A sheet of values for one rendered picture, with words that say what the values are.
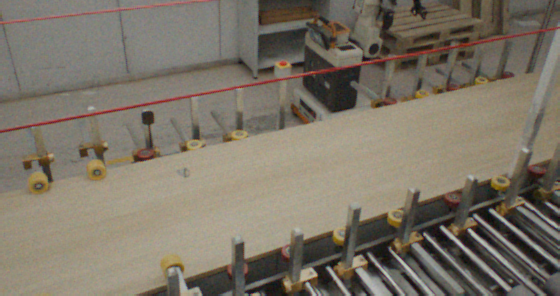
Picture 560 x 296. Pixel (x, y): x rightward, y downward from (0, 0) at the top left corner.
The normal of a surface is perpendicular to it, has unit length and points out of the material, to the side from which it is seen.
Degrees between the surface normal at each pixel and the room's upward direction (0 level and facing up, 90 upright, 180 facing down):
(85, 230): 0
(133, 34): 90
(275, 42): 90
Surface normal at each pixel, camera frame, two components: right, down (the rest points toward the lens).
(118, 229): 0.04, -0.84
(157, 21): 0.44, 0.49
